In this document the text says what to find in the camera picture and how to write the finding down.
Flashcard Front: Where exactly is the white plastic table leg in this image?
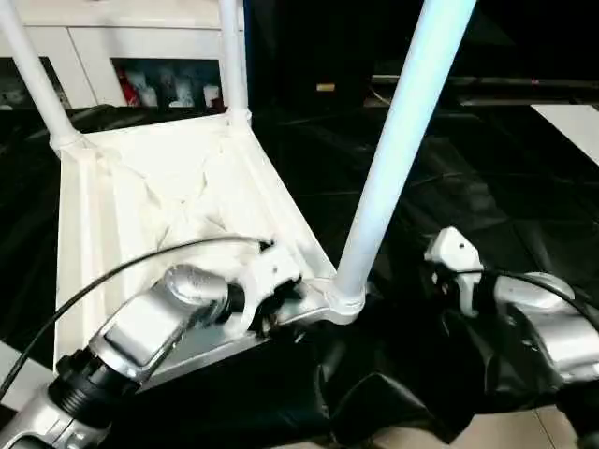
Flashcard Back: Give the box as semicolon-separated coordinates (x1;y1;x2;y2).
0;343;56;404
216;0;255;128
332;0;478;311
0;0;91;158

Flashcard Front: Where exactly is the white plastic table top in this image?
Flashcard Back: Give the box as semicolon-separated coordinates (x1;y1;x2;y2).
53;109;367;392

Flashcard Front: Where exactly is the black plastic sheet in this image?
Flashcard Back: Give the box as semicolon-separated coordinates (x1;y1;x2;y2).
0;105;599;449

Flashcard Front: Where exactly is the white flat board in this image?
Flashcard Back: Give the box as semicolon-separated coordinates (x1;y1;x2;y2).
530;103;599;168

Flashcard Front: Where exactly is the black backdrop cloth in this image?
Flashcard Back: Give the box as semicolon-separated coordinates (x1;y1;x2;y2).
242;0;599;111

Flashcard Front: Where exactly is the white glass-door cabinet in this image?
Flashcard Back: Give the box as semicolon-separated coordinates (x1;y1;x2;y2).
0;0;248;111

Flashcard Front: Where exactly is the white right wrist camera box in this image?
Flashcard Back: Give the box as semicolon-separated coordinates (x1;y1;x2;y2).
423;226;484;315

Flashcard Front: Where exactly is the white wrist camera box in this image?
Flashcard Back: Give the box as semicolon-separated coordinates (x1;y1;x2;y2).
423;226;484;315
241;240;304;334

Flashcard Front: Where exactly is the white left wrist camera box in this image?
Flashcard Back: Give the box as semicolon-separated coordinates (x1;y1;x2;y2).
241;240;304;334

